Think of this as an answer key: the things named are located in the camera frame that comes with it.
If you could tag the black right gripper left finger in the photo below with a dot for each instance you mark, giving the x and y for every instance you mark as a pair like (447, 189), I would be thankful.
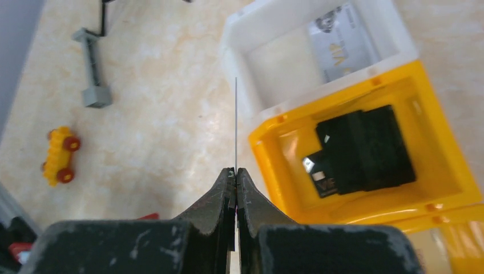
(199, 240)

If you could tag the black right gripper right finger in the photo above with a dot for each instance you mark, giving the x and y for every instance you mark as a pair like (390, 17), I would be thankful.
(271, 242)

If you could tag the thin grey credit card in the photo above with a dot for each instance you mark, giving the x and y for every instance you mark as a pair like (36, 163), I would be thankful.
(236, 125)

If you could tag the red card holder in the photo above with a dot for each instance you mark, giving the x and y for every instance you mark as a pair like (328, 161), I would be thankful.
(18, 240)

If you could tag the black cards in yellow bin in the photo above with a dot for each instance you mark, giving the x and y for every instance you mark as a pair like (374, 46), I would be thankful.
(361, 151)

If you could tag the clear card in yellow bin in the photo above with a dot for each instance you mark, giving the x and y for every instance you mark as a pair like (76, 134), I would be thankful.
(431, 251)

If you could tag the silver card in white bin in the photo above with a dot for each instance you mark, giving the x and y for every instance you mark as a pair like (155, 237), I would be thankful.
(341, 42)

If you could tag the yellow plastic double bin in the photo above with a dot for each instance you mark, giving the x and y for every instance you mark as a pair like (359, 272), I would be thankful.
(444, 195)

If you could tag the grey toy block bar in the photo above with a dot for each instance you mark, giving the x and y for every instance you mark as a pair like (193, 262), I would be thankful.
(96, 95)

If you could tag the white plastic bin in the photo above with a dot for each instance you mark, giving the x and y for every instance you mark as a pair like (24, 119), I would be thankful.
(266, 46)

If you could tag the black mini tripod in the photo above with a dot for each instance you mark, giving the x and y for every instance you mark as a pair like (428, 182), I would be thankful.
(103, 28)

